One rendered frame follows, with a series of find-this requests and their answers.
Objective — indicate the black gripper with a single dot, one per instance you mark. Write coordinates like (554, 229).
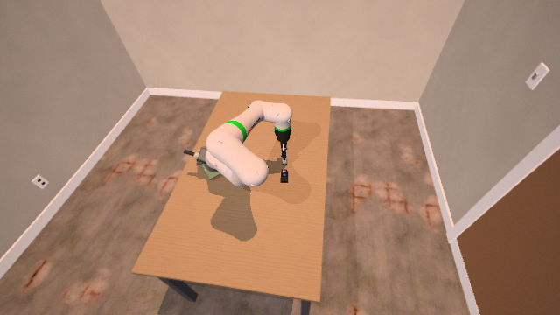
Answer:
(283, 142)

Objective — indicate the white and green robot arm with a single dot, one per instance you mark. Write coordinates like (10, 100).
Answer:
(224, 153)

